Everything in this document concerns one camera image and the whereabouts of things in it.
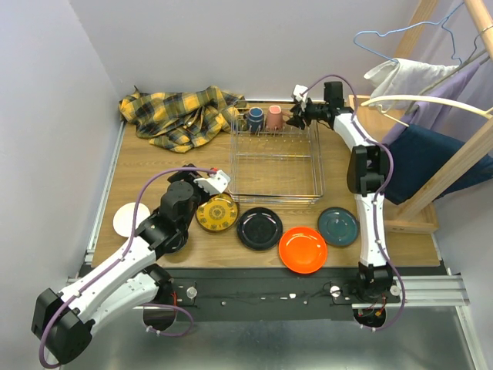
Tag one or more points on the yellow patterned plate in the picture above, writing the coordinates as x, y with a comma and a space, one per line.
218, 214

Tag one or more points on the white small plate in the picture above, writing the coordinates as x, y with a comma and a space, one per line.
123, 218

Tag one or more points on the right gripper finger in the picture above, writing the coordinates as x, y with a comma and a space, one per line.
298, 122
299, 108

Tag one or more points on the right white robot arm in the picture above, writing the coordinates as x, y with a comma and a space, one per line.
368, 174

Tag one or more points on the teal blue plate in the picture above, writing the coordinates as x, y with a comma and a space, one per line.
338, 226

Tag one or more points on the blue mug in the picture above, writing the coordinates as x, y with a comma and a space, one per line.
252, 120

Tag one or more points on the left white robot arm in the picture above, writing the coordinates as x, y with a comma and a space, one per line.
65, 321

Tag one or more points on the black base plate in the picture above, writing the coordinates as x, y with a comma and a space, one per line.
263, 280

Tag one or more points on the orange plate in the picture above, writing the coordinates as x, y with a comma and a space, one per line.
303, 250

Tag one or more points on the pink white mug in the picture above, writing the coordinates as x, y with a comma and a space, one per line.
275, 118

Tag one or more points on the yellow plaid shirt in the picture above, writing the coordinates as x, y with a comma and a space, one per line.
181, 121

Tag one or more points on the aluminium rail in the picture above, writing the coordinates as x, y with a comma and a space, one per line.
417, 291

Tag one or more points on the white camera module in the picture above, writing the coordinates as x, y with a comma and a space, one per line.
300, 95
216, 183

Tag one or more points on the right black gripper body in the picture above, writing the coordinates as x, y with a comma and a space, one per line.
314, 110

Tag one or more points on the navy blue garment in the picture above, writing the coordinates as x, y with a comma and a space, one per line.
418, 153

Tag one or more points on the wire metal dish rack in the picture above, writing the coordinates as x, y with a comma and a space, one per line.
275, 167

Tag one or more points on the white cloth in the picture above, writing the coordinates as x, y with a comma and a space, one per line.
404, 77

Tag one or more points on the right white camera module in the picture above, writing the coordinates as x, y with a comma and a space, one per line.
300, 95

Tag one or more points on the blue wire hanger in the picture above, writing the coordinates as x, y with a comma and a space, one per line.
413, 32

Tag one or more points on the left white camera module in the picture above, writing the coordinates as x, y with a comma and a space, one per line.
216, 183

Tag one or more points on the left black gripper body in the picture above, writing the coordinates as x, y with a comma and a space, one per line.
189, 173

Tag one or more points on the purple garment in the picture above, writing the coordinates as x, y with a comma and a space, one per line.
471, 85

